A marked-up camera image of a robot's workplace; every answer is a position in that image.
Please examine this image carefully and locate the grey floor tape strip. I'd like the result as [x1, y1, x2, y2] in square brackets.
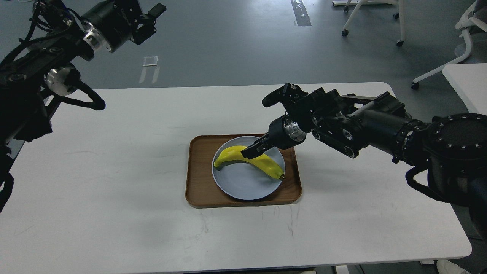
[290, 0, 312, 27]

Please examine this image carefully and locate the yellow banana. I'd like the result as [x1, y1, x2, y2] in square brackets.
[213, 145, 285, 180]

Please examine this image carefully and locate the light blue plate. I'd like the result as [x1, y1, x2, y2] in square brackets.
[212, 136, 286, 201]

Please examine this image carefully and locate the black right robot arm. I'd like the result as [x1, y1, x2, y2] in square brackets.
[242, 83, 487, 239]

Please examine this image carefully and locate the white office chair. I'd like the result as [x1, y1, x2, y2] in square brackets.
[411, 0, 487, 90]

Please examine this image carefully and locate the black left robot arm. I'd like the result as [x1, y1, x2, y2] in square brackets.
[0, 0, 167, 208]

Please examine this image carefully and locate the white shoe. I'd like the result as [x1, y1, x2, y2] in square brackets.
[436, 260, 470, 274]

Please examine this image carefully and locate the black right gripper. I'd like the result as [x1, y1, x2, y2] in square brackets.
[241, 116, 307, 159]

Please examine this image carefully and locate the white side table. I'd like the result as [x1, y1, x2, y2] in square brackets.
[442, 64, 487, 115]

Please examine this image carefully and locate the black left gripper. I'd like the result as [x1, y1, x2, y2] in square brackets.
[81, 0, 167, 52]

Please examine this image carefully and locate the white rolling table frame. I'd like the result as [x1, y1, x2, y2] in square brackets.
[331, 0, 406, 48]

